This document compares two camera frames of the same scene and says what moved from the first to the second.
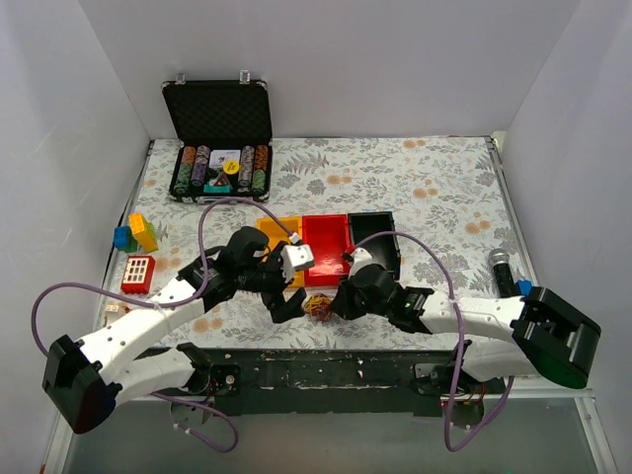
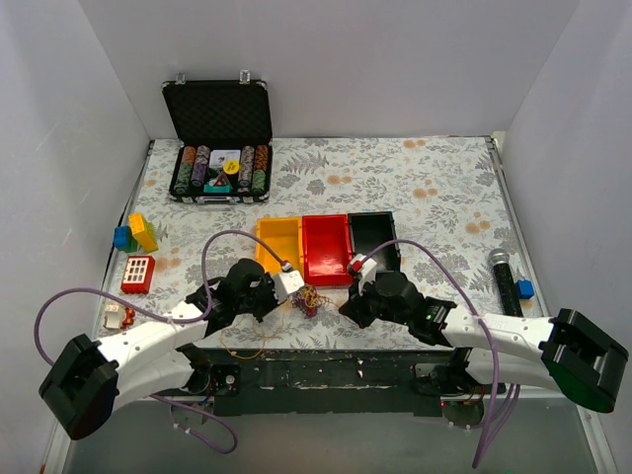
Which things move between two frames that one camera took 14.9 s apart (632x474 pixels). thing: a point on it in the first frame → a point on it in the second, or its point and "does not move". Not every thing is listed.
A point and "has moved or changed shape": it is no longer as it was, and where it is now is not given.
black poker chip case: (225, 139) does not move
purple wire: (324, 313) has moved or changed shape
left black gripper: (274, 293) → (269, 301)
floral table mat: (359, 239) does not move
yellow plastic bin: (276, 233) does not move
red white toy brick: (138, 275) does not move
